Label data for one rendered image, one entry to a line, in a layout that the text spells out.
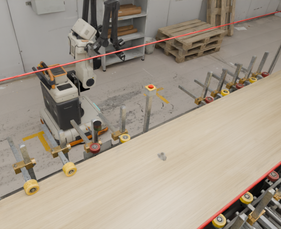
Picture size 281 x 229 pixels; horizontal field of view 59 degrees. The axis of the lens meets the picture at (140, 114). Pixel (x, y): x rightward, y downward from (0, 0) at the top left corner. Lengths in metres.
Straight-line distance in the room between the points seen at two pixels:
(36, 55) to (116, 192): 3.20
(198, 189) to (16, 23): 3.40
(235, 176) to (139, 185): 0.69
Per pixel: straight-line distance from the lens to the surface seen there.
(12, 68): 4.44
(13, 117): 3.78
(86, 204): 1.66
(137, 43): 5.07
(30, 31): 4.28
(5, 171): 3.15
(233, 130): 2.30
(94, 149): 1.91
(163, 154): 1.89
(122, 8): 4.53
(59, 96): 2.66
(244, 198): 1.85
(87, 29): 2.66
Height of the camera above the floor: 2.33
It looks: 40 degrees down
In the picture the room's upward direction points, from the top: 6 degrees clockwise
